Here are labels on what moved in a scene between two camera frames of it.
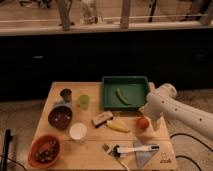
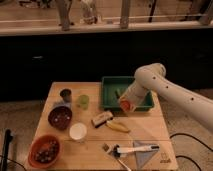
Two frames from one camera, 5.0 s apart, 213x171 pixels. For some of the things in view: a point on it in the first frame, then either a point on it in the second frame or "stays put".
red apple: [142, 124] → [125, 105]
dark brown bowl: [60, 118] stays put
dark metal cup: [66, 94] stays put
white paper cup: [78, 131] stays put
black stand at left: [8, 139] stays put
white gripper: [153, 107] → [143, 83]
